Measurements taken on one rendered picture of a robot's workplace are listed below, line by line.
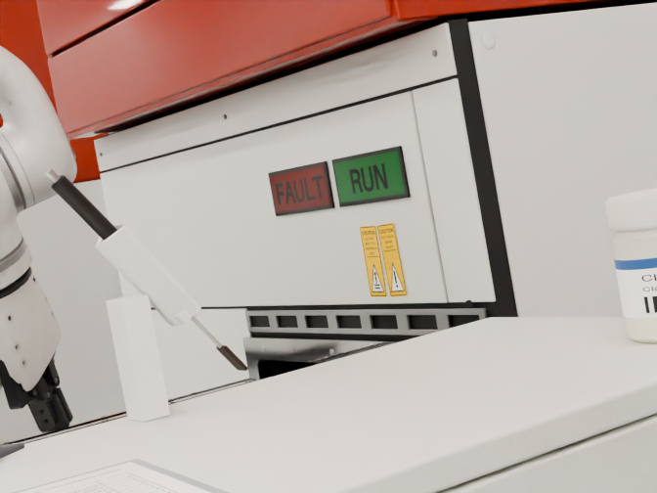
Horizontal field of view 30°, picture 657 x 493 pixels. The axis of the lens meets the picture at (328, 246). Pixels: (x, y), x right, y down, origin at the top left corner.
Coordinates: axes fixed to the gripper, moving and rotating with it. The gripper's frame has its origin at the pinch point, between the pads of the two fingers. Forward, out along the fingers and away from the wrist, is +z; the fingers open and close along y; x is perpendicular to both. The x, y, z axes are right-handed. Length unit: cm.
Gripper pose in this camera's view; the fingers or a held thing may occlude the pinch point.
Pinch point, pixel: (50, 410)
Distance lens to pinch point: 126.0
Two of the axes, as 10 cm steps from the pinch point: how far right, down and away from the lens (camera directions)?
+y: -1.3, 5.0, -8.6
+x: 9.6, -1.6, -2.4
